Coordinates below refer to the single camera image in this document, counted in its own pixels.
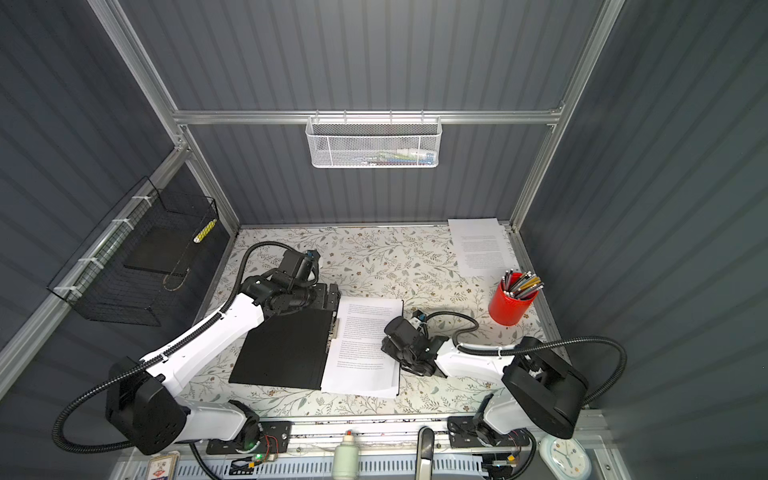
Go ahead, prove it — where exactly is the black corrugated cable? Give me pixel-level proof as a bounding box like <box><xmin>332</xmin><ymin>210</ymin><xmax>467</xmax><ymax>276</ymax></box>
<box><xmin>51</xmin><ymin>241</ymin><xmax>301</xmax><ymax>455</ymax></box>
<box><xmin>419</xmin><ymin>310</ymin><xmax>628</xmax><ymax>406</ymax></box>

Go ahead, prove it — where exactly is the silver handle at front rail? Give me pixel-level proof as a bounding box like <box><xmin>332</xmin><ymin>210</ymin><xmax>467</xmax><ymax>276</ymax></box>
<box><xmin>415</xmin><ymin>426</ymin><xmax>435</xmax><ymax>480</ymax></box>

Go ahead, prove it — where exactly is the right black corrugated cable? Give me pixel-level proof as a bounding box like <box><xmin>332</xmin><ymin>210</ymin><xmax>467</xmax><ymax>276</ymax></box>
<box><xmin>419</xmin><ymin>310</ymin><xmax>628</xmax><ymax>406</ymax></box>

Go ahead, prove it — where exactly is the printed paper sheet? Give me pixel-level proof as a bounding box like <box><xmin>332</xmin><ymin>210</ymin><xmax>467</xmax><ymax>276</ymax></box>
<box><xmin>448</xmin><ymin>218</ymin><xmax>518</xmax><ymax>278</ymax></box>
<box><xmin>321</xmin><ymin>297</ymin><xmax>404</xmax><ymax>399</ymax></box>

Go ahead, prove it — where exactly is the black wire side basket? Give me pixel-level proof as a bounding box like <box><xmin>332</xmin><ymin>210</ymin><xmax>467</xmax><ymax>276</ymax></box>
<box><xmin>48</xmin><ymin>181</ymin><xmax>219</xmax><ymax>327</ymax></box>

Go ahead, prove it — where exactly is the white plastic bottle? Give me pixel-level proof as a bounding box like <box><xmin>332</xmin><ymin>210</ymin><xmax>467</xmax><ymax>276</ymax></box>
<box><xmin>331</xmin><ymin>430</ymin><xmax>360</xmax><ymax>480</ymax></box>

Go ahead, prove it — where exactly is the red folder with black inside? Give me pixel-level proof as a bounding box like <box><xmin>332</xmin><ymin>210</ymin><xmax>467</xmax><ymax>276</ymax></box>
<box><xmin>229</xmin><ymin>309</ymin><xmax>337</xmax><ymax>392</ymax></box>

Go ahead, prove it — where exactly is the white analog clock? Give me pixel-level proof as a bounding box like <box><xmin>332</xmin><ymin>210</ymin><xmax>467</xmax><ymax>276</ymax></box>
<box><xmin>538</xmin><ymin>434</ymin><xmax>592</xmax><ymax>480</ymax></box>

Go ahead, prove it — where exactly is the yellow marker in black basket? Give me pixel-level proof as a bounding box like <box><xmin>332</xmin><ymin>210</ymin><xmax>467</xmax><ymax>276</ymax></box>
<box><xmin>193</xmin><ymin>219</ymin><xmax>218</xmax><ymax>244</ymax></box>

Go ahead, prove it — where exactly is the left black corrugated cable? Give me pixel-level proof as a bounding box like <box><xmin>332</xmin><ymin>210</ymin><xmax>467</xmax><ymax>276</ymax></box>
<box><xmin>51</xmin><ymin>241</ymin><xmax>301</xmax><ymax>455</ymax></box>

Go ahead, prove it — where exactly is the red pen cup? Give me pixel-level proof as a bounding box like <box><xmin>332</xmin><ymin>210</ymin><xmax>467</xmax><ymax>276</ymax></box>
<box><xmin>488</xmin><ymin>270</ymin><xmax>544</xmax><ymax>327</ymax></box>

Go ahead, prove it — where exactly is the white wire wall basket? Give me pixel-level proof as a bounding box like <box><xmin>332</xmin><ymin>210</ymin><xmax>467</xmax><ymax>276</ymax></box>
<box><xmin>305</xmin><ymin>119</ymin><xmax>443</xmax><ymax>169</ymax></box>

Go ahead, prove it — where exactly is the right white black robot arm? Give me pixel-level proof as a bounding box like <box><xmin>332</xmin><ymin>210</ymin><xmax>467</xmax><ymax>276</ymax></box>
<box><xmin>382</xmin><ymin>316</ymin><xmax>588</xmax><ymax>446</ymax></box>

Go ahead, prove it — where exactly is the small card box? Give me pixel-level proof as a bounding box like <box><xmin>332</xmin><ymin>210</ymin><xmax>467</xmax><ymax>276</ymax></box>
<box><xmin>143</xmin><ymin>451</ymin><xmax>180</xmax><ymax>480</ymax></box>

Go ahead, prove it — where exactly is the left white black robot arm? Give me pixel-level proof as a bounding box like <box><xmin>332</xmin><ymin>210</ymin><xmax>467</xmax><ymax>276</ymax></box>
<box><xmin>106</xmin><ymin>246</ymin><xmax>340</xmax><ymax>454</ymax></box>

